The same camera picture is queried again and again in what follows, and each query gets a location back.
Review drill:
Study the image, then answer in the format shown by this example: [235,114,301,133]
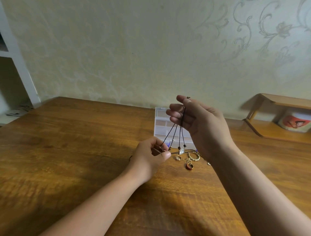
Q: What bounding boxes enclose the person's right forearm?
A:
[209,143,311,236]

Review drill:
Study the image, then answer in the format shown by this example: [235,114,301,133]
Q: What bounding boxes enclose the wooden shelf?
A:
[244,93,311,145]

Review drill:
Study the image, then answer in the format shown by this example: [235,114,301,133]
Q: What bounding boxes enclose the person's left forearm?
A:
[39,165,146,236]

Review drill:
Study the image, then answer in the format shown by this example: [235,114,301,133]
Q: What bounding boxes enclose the white printed mug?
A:
[277,109,311,133]

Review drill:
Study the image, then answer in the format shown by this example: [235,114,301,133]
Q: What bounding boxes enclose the loose white papers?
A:
[5,103,34,117]

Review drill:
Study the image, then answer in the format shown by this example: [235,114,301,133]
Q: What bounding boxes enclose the clear plastic organizer box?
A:
[154,107,198,152]

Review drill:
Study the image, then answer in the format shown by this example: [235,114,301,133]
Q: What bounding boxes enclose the small gold ring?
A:
[185,150,202,171]

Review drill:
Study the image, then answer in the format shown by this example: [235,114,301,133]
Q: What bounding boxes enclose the person's right hand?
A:
[166,95,240,162]

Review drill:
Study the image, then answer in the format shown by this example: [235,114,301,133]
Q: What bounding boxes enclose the person's left hand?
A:
[126,136,172,184]

